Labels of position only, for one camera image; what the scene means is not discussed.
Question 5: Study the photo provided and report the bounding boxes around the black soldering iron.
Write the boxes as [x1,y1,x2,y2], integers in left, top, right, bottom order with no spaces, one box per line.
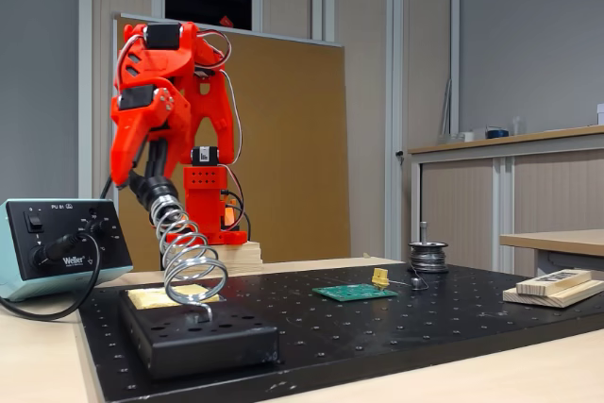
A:
[126,138,190,246]

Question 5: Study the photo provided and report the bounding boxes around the teal Weller soldering station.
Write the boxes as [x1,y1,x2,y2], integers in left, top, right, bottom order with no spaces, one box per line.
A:
[0,198,134,303]

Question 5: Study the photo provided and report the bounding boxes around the green circuit board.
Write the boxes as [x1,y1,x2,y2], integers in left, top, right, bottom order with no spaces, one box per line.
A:
[310,282,399,303]

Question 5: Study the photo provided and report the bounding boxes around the yellow cleaning sponge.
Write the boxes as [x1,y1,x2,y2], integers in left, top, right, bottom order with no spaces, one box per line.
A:
[127,283,222,310]

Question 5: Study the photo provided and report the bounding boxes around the tall beige cabinet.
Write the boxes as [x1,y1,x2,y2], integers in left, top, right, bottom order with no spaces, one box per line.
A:
[77,0,461,262]

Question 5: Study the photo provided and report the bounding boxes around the black stand with spring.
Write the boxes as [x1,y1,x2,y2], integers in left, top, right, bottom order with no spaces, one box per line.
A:
[117,175,280,380]

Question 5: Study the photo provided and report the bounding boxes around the yellow power connector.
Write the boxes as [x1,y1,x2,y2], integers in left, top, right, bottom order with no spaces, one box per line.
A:
[370,266,391,291]

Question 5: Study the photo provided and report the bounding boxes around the leaning metal rods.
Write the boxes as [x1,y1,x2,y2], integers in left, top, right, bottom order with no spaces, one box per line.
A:
[440,76,454,135]

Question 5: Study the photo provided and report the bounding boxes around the black perforated breadboard plate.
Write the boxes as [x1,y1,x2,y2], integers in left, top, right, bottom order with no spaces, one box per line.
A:
[77,260,604,403]

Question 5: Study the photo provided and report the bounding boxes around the low beige sliding-door cabinet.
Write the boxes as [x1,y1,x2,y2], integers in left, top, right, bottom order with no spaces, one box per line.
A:
[408,124,604,277]

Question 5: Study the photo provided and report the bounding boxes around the light wood desk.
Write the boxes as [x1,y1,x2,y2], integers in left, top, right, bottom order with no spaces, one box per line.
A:
[498,227,604,279]

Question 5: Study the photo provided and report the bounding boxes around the printed Kapla wooden plank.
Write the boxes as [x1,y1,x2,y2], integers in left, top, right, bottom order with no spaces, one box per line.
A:
[515,268,594,295]

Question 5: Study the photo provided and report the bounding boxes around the wooden blocks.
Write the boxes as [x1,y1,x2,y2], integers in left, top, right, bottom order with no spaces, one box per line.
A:
[502,278,604,310]

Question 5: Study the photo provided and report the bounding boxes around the white servo cable loop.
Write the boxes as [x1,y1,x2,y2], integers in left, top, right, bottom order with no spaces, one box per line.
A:
[114,33,145,92]

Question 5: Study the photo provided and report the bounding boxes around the thin solder wire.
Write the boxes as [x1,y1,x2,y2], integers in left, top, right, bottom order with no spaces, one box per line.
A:
[387,261,430,292]

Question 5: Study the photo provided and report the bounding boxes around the solder wire spool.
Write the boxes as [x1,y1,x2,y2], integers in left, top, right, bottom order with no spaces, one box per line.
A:
[408,241,450,275]

